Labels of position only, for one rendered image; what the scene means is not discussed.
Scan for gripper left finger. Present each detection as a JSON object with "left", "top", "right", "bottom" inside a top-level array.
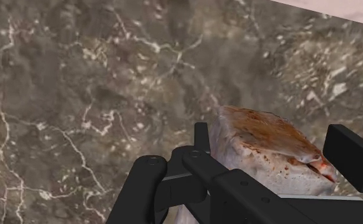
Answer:
[{"left": 106, "top": 122, "right": 230, "bottom": 224}]

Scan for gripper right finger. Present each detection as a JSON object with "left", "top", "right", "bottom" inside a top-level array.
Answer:
[{"left": 322, "top": 123, "right": 363, "bottom": 203}]

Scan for white block with brown top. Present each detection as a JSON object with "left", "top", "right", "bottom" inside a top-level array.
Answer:
[{"left": 174, "top": 105, "right": 340, "bottom": 224}]

